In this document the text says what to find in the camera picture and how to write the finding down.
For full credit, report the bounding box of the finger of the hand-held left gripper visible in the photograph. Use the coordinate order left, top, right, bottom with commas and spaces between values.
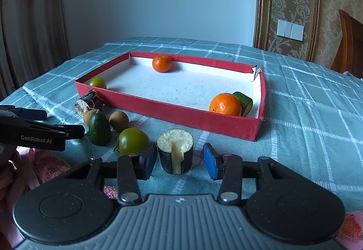
17, 121, 86, 139
0, 105, 48, 121

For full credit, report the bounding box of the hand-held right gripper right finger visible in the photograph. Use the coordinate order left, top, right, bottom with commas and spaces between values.
203, 142, 298, 206

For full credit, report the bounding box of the wooden headboard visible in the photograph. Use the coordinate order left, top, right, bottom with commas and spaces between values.
330, 9, 363, 79

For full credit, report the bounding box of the green tomato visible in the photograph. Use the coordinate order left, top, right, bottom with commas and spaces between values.
89, 77, 107, 90
114, 128, 150, 155

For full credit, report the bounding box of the green cucumber piece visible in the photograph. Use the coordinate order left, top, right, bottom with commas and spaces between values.
233, 91, 254, 117

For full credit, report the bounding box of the brown longan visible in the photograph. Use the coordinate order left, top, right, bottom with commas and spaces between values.
83, 110, 98, 126
109, 111, 129, 132

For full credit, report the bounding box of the small orange mandarin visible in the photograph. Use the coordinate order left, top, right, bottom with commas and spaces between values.
152, 54, 173, 73

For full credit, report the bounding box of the red cardboard box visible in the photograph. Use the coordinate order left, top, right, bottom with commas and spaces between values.
74, 52, 268, 142

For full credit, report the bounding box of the pink towel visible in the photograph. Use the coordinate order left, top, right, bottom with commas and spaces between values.
0, 146, 363, 250

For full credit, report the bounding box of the ornate gold wall frame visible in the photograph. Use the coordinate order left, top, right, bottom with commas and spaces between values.
254, 0, 321, 63

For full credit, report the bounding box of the green avocado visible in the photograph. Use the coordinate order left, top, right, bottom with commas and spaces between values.
88, 111, 112, 146

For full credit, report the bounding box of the patterned beige curtain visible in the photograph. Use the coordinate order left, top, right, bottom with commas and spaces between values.
0, 0, 70, 103

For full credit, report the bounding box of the person's left hand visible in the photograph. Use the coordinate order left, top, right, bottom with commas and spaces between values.
0, 160, 17, 204

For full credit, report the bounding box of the large orange mandarin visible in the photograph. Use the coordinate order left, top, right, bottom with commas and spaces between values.
209, 93, 242, 116

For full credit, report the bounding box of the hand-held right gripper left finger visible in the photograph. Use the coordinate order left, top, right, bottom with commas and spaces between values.
64, 144, 158, 206

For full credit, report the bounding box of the white wall switch panel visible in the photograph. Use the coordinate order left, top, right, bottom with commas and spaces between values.
276, 19, 305, 41

